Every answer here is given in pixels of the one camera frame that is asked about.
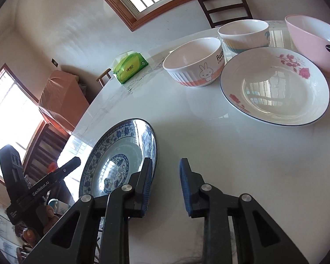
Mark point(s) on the dark wall switch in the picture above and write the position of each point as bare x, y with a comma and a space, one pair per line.
55, 62

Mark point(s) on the dark wooden cabinet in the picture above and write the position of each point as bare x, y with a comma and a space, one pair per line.
46, 145

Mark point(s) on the brown covered box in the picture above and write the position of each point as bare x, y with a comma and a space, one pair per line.
60, 96

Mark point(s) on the white bowl with rabbit print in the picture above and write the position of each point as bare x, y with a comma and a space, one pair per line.
192, 71

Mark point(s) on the white plate with pink flowers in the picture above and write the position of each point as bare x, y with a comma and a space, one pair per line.
275, 93

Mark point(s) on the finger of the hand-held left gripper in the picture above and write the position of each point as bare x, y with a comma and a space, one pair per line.
68, 166

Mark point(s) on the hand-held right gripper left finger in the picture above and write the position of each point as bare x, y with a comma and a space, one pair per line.
148, 189

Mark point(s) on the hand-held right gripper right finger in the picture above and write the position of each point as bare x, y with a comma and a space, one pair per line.
184, 187

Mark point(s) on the small wood-framed window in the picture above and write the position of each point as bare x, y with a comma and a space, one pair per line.
8, 110

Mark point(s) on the small orange object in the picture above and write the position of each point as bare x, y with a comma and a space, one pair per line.
52, 165

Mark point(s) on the pink plastic bowl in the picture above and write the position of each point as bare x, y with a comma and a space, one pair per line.
310, 44

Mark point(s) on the white bowl with teal pattern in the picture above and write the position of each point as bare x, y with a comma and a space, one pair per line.
244, 40

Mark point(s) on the green tissue pack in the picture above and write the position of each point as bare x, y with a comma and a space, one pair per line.
129, 67

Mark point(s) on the blue patterned porcelain plate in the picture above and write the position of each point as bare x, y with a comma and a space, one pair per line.
112, 148

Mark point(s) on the light wooden stool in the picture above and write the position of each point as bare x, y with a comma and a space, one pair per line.
106, 74

